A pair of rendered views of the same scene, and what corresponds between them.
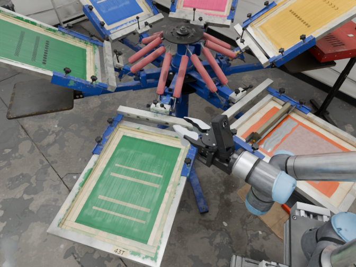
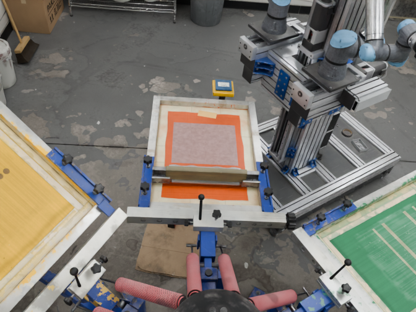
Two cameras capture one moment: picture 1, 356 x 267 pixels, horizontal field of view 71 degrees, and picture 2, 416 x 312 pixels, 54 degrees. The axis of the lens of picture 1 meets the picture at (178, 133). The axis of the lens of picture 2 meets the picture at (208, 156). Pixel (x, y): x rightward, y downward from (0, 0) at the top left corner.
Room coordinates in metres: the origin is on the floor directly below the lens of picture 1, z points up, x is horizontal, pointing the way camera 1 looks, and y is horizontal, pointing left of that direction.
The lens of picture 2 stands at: (2.10, 0.14, 2.48)
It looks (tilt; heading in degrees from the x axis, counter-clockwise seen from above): 47 degrees down; 218
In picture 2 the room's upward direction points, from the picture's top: 7 degrees clockwise
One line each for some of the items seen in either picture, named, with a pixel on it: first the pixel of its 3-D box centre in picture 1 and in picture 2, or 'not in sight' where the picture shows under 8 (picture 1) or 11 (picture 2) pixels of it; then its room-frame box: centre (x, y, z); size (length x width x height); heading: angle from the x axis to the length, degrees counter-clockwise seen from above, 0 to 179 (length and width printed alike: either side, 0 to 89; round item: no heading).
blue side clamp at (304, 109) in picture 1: (288, 104); (147, 182); (1.32, -0.80, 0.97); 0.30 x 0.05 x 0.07; 44
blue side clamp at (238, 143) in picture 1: (241, 146); (263, 188); (0.94, -0.40, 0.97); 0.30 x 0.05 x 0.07; 44
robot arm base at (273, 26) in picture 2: not in sight; (275, 20); (0.13, -1.01, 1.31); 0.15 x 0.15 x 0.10
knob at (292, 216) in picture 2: not in sight; (287, 220); (1.03, -0.20, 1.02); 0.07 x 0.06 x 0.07; 44
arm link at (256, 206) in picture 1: (263, 193); (397, 52); (0.33, -0.25, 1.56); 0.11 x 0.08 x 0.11; 141
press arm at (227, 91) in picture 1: (230, 96); (207, 240); (1.36, -0.38, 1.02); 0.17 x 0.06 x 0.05; 44
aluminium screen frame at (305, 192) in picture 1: (299, 144); (205, 150); (0.96, -0.77, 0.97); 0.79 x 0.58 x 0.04; 44
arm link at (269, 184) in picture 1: (270, 181); (410, 33); (0.32, -0.24, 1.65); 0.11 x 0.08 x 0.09; 51
